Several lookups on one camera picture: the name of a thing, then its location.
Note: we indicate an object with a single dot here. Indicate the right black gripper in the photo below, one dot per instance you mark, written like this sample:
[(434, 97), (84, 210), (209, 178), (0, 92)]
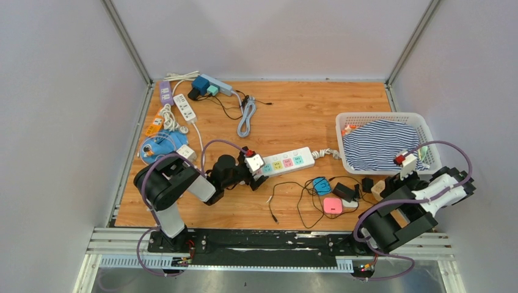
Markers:
[(392, 184)]

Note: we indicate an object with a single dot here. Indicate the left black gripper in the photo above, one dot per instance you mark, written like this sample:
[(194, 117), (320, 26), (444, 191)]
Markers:
[(252, 182)]

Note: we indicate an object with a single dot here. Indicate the white power strip blue USB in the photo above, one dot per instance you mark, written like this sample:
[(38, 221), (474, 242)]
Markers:
[(292, 161)]

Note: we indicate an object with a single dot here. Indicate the black charger with cable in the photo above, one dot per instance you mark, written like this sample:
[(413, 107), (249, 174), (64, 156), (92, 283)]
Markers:
[(316, 201)]

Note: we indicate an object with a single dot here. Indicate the white cube adapter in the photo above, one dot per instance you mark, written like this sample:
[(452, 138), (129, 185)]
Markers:
[(187, 152)]

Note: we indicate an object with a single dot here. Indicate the wooden cube adapter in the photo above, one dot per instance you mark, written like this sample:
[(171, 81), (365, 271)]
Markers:
[(377, 189)]

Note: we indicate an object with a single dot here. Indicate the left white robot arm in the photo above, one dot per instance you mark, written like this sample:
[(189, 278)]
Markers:
[(163, 182)]

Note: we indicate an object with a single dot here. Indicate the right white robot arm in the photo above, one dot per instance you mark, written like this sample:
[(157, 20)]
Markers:
[(408, 208)]

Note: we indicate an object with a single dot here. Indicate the white square charger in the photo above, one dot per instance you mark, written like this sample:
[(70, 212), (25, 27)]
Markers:
[(350, 204)]

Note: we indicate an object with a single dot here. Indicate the striped blue white cloth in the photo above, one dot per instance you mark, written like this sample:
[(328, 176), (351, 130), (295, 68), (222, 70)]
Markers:
[(375, 145)]

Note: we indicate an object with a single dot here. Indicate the white plastic basket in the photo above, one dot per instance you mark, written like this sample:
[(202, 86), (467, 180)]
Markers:
[(361, 118)]

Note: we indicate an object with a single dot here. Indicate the pink square charger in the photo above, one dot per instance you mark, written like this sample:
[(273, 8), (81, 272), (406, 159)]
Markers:
[(332, 206)]

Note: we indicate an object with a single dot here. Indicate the small blue charger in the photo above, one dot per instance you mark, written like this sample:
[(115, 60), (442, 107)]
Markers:
[(321, 186)]

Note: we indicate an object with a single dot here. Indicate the floral orange cloth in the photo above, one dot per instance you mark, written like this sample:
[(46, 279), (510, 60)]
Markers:
[(347, 129)]

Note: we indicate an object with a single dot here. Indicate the light blue power strip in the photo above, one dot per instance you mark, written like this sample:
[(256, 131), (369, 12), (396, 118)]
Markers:
[(223, 87)]

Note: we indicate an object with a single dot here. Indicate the dark blue cube adapter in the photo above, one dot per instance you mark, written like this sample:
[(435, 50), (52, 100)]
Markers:
[(200, 85)]

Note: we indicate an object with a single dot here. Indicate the orange power strip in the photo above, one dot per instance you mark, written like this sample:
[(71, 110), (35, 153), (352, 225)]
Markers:
[(155, 126)]

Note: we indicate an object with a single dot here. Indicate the purple power strip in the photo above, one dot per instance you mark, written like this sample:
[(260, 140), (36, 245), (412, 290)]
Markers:
[(165, 93)]

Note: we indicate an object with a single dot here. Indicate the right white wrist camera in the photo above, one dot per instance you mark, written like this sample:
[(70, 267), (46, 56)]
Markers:
[(408, 163)]

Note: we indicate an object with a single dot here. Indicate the black mounting rail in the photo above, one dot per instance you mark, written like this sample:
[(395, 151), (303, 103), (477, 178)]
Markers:
[(263, 248)]

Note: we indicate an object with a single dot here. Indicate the white power strip with cord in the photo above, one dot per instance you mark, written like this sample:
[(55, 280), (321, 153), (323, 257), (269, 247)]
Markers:
[(185, 108)]

